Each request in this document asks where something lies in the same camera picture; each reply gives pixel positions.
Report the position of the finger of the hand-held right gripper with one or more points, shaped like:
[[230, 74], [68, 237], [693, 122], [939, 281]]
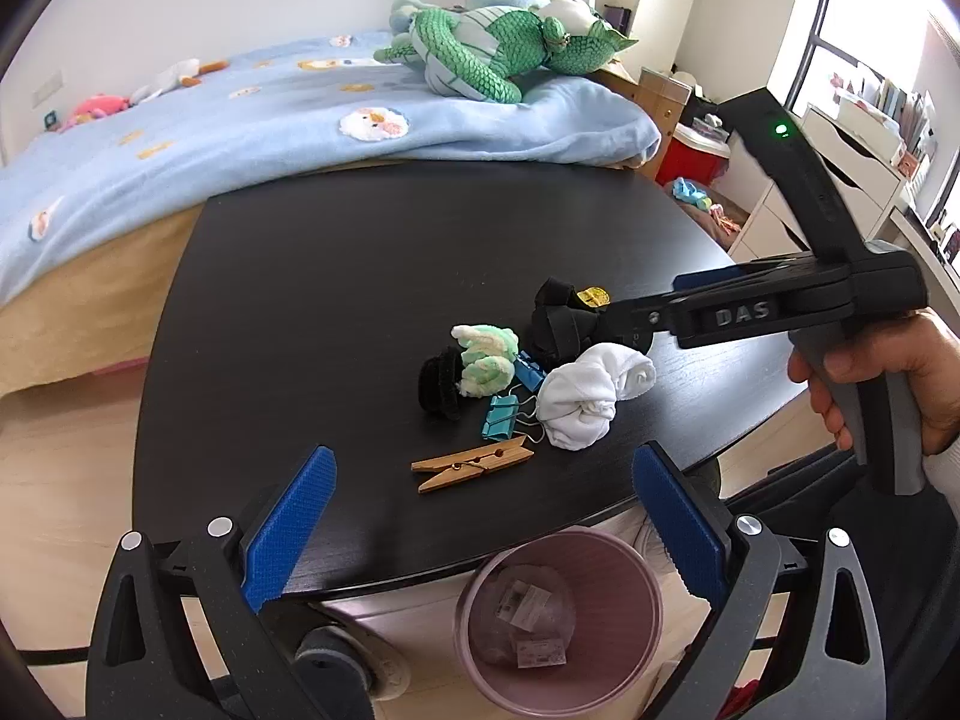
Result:
[[637, 319], [705, 281]]

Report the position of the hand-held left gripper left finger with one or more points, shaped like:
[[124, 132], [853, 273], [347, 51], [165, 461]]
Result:
[[289, 532]]

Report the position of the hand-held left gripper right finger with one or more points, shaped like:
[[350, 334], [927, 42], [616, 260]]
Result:
[[679, 525]]

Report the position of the yellow foil wrapper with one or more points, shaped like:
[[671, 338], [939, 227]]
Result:
[[594, 296]]

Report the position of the black cloth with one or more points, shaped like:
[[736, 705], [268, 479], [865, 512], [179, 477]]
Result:
[[559, 322]]

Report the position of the pink trash bin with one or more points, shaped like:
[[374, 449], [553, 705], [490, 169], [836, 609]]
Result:
[[600, 585]]

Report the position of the green and white fuzzy sock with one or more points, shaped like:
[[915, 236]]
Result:
[[487, 360]]

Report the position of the wooden clothespin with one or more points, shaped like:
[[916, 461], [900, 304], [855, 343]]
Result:
[[472, 465]]

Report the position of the person's right hand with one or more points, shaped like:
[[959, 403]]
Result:
[[937, 375]]

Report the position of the white drawer unit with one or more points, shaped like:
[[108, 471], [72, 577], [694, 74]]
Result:
[[840, 165]]

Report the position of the brown pet bed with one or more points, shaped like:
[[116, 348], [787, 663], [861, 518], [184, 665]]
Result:
[[720, 225]]

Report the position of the blue plush toy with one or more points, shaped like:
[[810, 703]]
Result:
[[690, 193]]

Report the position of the blue binder clip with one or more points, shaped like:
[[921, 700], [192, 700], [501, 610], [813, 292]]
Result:
[[529, 370], [501, 418]]

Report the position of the row of books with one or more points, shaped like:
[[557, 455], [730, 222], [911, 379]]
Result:
[[892, 109]]

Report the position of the red box with white lid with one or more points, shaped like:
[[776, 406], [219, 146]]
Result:
[[690, 157]]

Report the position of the paper tag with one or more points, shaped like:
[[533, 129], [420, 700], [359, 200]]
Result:
[[541, 652], [529, 600]]

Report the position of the white slipper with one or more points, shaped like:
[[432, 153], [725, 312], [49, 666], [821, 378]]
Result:
[[390, 671]]

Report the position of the wooden bed headboard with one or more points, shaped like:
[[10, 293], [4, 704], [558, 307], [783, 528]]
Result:
[[656, 101]]

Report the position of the window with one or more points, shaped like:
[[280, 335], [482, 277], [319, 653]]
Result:
[[877, 7]]

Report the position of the person's leg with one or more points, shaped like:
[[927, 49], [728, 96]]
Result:
[[926, 600]]

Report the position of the purple box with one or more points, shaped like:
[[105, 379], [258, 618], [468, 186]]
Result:
[[616, 16]]

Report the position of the green dragon plush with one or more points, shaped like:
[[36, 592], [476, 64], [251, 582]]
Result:
[[465, 52]]

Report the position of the light blue blanket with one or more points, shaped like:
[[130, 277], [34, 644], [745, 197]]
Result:
[[262, 127]]

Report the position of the pink plush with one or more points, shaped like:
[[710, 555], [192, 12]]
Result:
[[94, 111]]

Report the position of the white duck plush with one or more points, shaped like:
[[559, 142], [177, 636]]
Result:
[[169, 79]]

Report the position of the wall outlet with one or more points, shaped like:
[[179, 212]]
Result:
[[46, 90]]

